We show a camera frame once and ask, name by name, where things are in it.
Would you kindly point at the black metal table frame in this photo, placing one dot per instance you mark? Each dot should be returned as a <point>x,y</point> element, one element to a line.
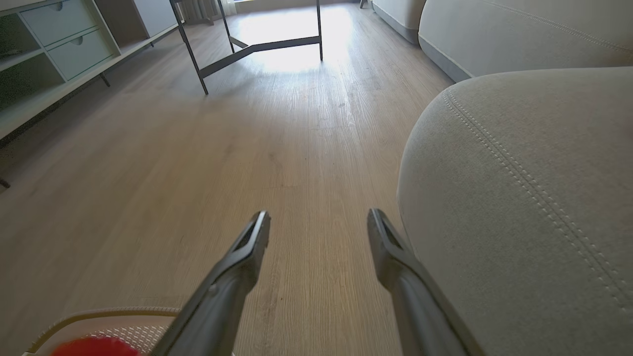
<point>257,47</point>

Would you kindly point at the light fabric sofa armrest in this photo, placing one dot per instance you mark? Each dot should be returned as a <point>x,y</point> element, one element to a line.
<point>524,212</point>

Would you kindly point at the red cloth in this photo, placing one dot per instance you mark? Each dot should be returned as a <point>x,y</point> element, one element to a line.
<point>96,347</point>

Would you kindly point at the pale cabinet drawer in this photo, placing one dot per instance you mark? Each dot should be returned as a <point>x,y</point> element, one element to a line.
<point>57,20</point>
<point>81,52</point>

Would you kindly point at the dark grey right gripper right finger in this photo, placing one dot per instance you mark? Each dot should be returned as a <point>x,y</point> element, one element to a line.
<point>415,306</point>

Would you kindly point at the white woven-rim laundry basket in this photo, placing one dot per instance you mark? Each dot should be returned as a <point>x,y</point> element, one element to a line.
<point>118,324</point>

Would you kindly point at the grey pleated curtain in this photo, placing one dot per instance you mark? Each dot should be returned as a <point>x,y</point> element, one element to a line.
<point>203,10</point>

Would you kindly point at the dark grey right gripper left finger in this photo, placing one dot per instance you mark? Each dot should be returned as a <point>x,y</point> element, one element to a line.
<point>222,306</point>

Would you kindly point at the white low cabinet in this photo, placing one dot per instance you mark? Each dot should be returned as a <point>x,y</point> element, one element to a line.
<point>29,94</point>

